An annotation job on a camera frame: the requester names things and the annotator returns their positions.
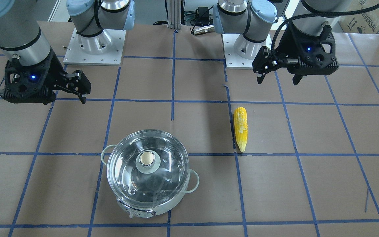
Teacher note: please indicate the aluminium frame post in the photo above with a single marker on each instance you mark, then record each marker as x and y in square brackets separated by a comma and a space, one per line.
[174, 14]

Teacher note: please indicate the glass pot lid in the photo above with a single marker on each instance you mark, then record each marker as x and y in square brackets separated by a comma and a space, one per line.
[147, 164]

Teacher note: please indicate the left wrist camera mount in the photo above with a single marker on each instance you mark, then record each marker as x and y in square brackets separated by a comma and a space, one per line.
[315, 55]

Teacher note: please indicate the pale green cooking pot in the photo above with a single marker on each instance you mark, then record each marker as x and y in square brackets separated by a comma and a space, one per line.
[148, 177]

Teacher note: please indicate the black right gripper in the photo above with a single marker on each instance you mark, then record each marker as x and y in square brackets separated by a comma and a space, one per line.
[53, 72]

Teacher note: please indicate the silver metal connector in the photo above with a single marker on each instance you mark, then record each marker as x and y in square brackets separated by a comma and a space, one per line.
[203, 30]

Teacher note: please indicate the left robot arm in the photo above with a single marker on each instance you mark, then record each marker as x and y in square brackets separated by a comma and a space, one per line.
[254, 18]

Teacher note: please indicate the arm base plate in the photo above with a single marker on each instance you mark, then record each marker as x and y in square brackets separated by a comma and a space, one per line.
[103, 50]
[239, 52]

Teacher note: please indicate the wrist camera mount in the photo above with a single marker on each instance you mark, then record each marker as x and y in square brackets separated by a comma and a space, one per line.
[27, 84]
[315, 55]

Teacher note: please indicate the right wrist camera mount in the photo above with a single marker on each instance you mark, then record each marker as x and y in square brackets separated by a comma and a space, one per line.
[27, 84]

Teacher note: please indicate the yellow corn cob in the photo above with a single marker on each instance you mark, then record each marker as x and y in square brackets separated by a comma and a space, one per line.
[240, 118]

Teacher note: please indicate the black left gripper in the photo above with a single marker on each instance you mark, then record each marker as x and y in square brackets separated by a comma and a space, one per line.
[285, 44]

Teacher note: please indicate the black power adapter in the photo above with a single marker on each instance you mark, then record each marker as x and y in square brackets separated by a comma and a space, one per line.
[202, 13]

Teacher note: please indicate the cardboard box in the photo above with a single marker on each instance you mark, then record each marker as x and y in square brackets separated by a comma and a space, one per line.
[364, 23]

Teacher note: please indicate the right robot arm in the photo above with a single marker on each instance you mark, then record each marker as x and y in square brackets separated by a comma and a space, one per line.
[22, 38]

